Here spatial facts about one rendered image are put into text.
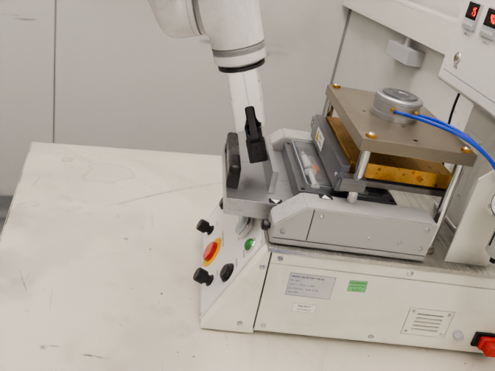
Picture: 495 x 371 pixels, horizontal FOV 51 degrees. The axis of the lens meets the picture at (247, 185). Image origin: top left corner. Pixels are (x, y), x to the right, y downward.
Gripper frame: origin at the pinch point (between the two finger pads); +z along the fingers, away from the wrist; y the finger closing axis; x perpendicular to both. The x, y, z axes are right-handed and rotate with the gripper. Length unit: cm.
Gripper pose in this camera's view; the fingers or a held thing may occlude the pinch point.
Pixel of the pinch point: (256, 149)
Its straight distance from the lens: 90.5
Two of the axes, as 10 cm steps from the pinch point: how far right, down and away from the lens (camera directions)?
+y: 0.5, 4.6, -8.9
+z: 1.7, 8.7, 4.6
